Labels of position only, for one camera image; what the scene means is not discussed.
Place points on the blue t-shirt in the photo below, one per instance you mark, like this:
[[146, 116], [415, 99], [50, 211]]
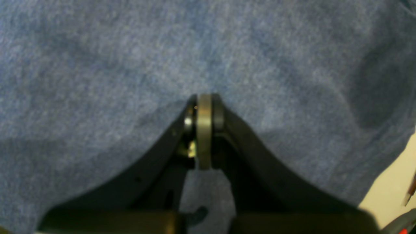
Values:
[[87, 86]]

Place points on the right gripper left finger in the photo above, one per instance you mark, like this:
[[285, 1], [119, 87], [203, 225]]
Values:
[[145, 198]]

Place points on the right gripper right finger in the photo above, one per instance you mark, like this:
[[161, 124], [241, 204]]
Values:
[[269, 197]]

